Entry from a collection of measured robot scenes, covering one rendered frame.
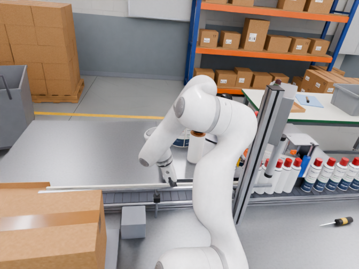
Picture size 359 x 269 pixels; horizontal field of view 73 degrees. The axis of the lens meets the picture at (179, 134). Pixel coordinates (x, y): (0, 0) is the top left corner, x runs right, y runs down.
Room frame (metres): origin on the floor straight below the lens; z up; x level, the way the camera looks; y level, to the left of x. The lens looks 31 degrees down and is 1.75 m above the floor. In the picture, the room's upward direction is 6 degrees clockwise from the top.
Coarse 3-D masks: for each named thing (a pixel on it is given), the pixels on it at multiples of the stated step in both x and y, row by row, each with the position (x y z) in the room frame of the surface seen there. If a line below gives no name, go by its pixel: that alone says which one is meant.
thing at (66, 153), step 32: (32, 128) 1.43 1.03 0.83; (64, 128) 1.47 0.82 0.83; (96, 128) 1.51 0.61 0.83; (128, 128) 1.56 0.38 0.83; (288, 128) 1.84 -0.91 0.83; (32, 160) 1.09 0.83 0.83; (64, 160) 1.12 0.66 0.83; (96, 160) 1.15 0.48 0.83; (128, 160) 1.18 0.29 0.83; (160, 224) 0.74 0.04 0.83; (192, 224) 0.76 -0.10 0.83; (256, 224) 0.79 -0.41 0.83; (288, 224) 0.81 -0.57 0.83; (320, 224) 0.83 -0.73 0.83; (352, 224) 0.86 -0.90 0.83; (128, 256) 0.57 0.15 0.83; (256, 256) 0.63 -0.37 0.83; (288, 256) 0.64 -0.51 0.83; (320, 256) 0.66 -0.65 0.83; (352, 256) 0.68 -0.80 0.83
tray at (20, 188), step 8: (0, 184) 0.85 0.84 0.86; (8, 184) 0.85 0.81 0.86; (16, 184) 0.86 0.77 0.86; (24, 184) 0.87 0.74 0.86; (32, 184) 0.87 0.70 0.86; (40, 184) 0.88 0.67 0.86; (48, 184) 0.89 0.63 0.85; (0, 192) 0.82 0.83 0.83; (8, 192) 0.83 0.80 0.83; (16, 192) 0.83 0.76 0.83; (24, 192) 0.84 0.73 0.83; (32, 192) 0.84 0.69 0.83; (0, 200) 0.78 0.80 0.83; (0, 208) 0.73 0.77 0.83
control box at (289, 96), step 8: (288, 88) 0.88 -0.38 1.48; (296, 88) 0.89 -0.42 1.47; (288, 96) 0.79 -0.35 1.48; (280, 104) 0.78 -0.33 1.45; (288, 104) 0.77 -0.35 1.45; (280, 112) 0.78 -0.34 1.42; (288, 112) 0.77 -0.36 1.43; (280, 120) 0.78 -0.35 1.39; (272, 128) 0.78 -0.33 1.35; (280, 128) 0.77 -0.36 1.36; (272, 136) 0.78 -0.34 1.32; (280, 136) 0.77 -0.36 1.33; (272, 144) 0.78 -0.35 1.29
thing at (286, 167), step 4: (288, 160) 0.98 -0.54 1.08; (284, 164) 0.99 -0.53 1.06; (288, 164) 0.97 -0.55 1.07; (284, 168) 0.97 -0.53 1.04; (288, 168) 0.97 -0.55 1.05; (284, 172) 0.97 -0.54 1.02; (288, 172) 0.97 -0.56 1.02; (280, 176) 0.97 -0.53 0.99; (284, 176) 0.97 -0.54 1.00; (280, 180) 0.97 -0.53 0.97; (284, 180) 0.96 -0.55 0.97; (280, 184) 0.97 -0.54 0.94; (284, 184) 0.97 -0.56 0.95; (276, 188) 0.97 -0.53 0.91; (280, 188) 0.96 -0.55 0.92; (276, 192) 0.97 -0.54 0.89; (280, 192) 0.97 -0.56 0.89
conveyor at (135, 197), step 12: (120, 192) 0.86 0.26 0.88; (132, 192) 0.87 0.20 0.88; (144, 192) 0.88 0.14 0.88; (168, 192) 0.89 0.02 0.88; (180, 192) 0.90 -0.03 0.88; (300, 192) 0.99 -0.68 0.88; (312, 192) 1.01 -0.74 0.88; (324, 192) 1.01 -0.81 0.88; (336, 192) 1.02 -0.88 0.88; (348, 192) 1.04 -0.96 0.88
